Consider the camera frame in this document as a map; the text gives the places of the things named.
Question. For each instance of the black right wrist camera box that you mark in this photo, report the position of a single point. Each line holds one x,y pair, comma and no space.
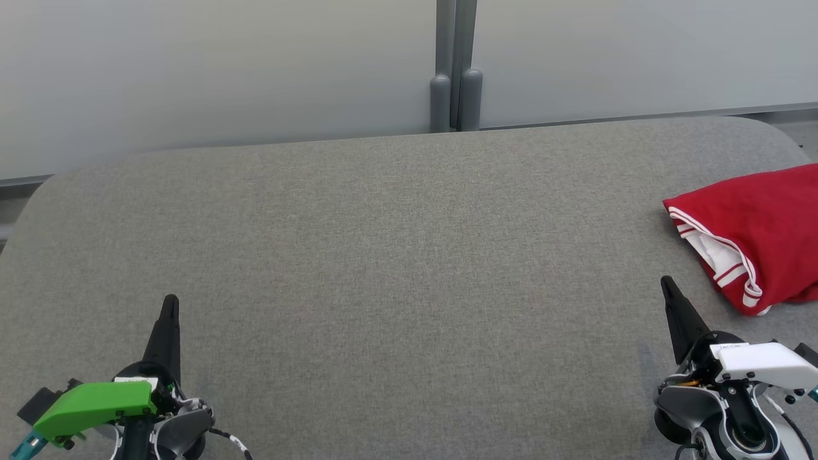
808,353

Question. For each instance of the grey fabric sofa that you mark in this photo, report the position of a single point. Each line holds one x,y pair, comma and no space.
383,287

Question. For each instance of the red basketball jersey garment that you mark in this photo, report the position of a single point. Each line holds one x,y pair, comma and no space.
767,217

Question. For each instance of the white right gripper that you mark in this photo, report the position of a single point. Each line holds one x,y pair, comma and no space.
760,363

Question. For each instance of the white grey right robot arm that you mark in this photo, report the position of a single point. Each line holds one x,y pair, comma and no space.
684,409

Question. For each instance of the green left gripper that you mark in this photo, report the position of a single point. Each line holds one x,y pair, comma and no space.
96,406

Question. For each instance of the grey partition post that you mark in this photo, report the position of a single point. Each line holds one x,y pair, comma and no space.
457,38

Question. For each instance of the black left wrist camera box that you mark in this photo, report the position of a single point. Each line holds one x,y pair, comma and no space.
38,402

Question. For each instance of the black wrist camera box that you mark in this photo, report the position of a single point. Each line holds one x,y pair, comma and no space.
38,402
808,353

